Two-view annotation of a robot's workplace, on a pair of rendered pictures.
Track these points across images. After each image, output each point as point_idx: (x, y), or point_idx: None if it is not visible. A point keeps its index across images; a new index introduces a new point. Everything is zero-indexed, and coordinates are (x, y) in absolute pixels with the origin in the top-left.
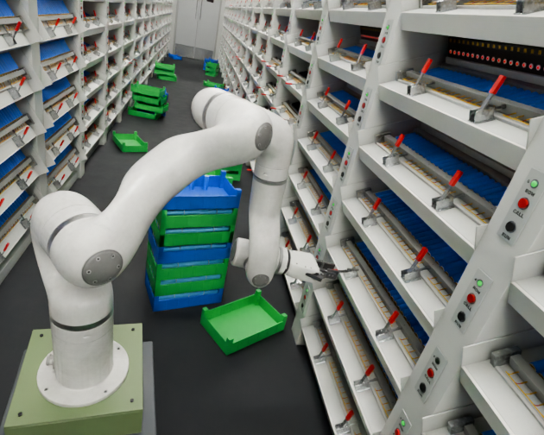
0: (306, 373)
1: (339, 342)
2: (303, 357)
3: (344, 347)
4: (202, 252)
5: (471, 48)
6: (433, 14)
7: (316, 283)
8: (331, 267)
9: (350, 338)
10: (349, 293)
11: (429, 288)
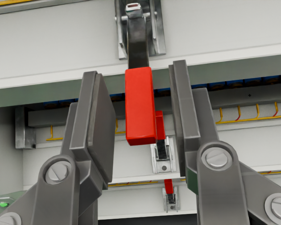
0: (157, 221)
1: (244, 156)
2: (121, 219)
3: (265, 146)
4: None
5: None
6: None
7: (9, 179)
8: (104, 105)
9: (243, 126)
10: (258, 60)
11: None
